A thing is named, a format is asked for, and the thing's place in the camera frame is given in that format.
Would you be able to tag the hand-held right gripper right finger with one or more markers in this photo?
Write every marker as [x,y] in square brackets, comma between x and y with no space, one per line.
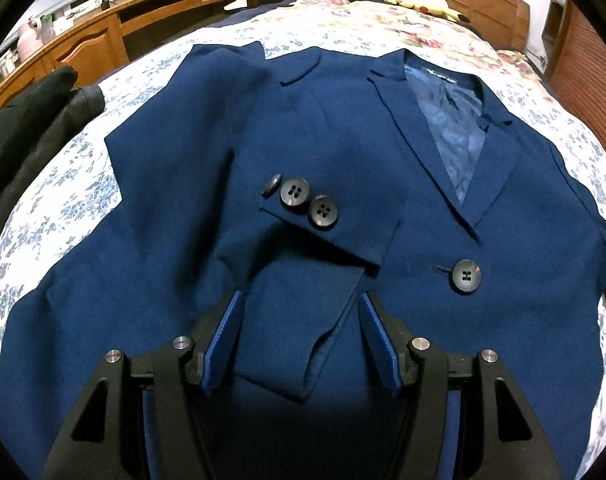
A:
[380,345]

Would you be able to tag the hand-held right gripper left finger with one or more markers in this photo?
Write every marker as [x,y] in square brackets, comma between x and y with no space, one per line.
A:
[223,345]

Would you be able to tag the navy blue suit jacket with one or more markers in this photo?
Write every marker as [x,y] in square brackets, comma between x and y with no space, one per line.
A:
[333,160]

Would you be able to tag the blue floral bedsheet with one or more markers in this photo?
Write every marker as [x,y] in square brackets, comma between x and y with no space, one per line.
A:
[58,185]

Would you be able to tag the red floral quilt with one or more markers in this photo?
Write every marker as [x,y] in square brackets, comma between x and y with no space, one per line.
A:
[383,25]

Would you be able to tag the wooden desk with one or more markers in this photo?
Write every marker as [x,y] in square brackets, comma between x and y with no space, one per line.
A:
[83,45]

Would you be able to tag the wooden louvered wardrobe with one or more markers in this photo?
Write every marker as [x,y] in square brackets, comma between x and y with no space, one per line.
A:
[593,70]

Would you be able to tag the pink bottle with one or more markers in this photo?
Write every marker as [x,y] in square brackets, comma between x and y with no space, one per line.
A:
[28,37]

